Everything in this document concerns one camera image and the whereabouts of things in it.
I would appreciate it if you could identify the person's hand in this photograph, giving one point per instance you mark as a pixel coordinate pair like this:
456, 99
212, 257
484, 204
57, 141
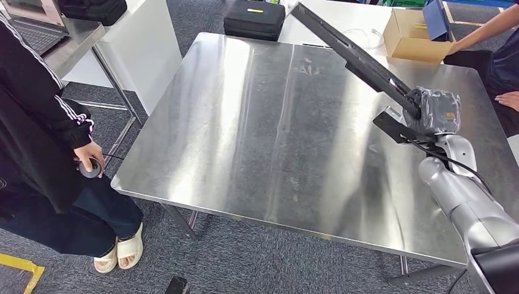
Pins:
87, 151
510, 100

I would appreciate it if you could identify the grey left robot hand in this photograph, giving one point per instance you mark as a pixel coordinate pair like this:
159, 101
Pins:
176, 286

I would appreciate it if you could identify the black round controller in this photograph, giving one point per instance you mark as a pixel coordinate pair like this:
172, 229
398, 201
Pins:
91, 169

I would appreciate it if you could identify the black license plate frame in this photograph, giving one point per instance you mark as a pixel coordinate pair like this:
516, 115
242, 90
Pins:
356, 61

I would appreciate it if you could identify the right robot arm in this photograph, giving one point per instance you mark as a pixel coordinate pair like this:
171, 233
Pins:
466, 194

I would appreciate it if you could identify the person's forearm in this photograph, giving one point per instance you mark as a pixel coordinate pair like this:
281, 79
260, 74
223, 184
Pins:
486, 28

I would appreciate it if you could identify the stainless steel workbench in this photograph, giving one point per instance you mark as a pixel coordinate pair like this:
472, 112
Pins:
243, 142

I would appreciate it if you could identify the person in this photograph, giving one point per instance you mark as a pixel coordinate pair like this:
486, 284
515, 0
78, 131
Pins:
502, 69
32, 121

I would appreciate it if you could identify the blue folder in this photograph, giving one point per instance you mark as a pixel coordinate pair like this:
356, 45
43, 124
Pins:
436, 18

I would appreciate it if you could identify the cardboard box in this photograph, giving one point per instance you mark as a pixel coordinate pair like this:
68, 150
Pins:
405, 44

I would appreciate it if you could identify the grey laptop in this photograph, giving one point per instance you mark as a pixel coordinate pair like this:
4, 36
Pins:
36, 38

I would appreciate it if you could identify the yellow floor tape square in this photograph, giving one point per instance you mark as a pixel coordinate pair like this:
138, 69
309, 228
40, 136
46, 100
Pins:
20, 263

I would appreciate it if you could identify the green crate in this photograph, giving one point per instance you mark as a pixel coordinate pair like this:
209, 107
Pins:
405, 3

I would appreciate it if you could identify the black hard case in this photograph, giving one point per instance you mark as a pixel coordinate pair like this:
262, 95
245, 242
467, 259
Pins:
253, 22

